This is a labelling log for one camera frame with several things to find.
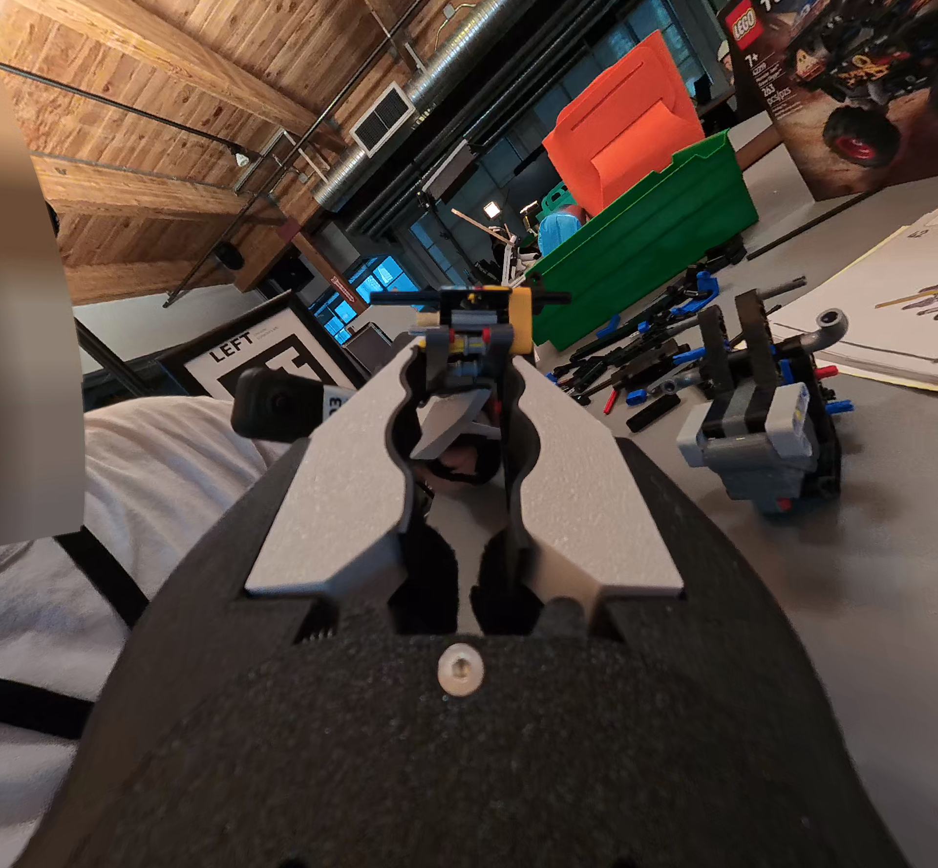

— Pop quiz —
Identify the orange plastic bin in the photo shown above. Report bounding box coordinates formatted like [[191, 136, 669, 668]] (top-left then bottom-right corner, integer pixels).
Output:
[[542, 28, 706, 218]]

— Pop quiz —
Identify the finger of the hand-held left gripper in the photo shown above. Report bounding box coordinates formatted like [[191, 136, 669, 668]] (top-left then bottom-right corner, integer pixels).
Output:
[[409, 388, 492, 461]]

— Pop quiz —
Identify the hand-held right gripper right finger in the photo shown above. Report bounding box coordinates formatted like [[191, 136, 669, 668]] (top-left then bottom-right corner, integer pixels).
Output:
[[476, 357, 686, 634]]

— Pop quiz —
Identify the white vent grille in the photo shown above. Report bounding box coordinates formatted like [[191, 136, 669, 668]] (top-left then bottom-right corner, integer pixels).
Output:
[[349, 81, 419, 156]]

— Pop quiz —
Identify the green plastic bin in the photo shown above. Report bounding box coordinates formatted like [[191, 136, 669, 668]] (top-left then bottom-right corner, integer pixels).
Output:
[[524, 129, 760, 352]]

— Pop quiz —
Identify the grey black lego truck chassis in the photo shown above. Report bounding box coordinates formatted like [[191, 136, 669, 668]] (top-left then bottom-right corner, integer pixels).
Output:
[[674, 287, 857, 519]]

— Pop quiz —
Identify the lego truck set box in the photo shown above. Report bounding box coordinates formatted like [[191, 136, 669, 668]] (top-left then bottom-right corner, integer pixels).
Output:
[[717, 0, 938, 203]]

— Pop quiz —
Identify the person's left hand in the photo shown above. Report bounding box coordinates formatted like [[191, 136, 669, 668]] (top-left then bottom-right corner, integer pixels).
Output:
[[428, 443, 501, 495]]

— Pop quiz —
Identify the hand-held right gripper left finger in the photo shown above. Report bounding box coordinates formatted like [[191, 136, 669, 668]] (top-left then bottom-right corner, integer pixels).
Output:
[[245, 340, 460, 634]]

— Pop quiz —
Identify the pile of lego pieces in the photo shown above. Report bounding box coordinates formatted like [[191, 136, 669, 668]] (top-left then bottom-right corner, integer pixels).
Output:
[[550, 263, 809, 435]]

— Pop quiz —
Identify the black yellow lego assembly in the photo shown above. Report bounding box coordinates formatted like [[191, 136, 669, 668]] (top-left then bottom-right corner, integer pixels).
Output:
[[368, 283, 574, 447]]

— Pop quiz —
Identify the silver ventilation duct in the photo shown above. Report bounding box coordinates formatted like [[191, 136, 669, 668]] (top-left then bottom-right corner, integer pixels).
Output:
[[309, 0, 583, 215]]

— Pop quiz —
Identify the lego instruction booklet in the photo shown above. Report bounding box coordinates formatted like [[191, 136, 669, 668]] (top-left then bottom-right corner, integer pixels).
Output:
[[766, 207, 938, 394]]

